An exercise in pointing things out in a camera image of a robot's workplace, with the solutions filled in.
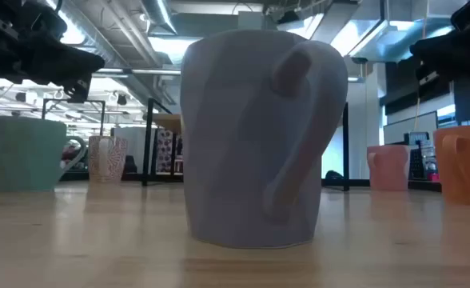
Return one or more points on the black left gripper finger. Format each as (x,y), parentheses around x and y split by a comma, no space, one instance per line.
(78,90)
(67,64)

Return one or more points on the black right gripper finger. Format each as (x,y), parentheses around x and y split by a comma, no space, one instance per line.
(427,76)
(435,52)

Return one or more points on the pink-patterned white mug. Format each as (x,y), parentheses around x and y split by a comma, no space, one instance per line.
(107,160)

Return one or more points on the green faceted mug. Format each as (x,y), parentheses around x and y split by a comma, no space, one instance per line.
(23,156)

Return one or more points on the pink faceted mug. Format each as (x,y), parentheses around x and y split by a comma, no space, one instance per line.
(391,168)

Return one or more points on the grey faceted mug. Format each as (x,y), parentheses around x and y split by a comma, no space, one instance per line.
(227,140)

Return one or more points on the grey desk partition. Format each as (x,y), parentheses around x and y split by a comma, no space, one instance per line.
(403,128)

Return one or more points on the white office partition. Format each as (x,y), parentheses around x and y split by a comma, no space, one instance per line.
(137,148)

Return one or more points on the clear plastic bottle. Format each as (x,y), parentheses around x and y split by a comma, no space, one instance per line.
(431,160)

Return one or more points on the black keyboard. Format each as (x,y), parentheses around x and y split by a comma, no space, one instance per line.
(417,164)

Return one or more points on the dotted background panel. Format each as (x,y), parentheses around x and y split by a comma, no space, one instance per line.
(165,152)

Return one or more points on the black aluminium table frame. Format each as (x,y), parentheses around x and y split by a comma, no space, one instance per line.
(335,182)

